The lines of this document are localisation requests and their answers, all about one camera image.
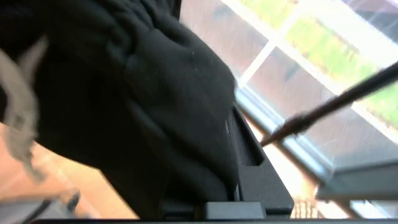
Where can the black clothes rack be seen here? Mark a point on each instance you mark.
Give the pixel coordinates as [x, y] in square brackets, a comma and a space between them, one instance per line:
[326, 107]

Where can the window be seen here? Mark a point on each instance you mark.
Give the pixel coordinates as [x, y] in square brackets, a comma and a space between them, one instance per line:
[357, 180]

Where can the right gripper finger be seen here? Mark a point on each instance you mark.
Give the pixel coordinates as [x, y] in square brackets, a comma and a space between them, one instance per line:
[264, 189]

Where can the black shorts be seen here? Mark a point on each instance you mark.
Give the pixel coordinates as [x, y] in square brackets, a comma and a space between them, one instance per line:
[140, 93]

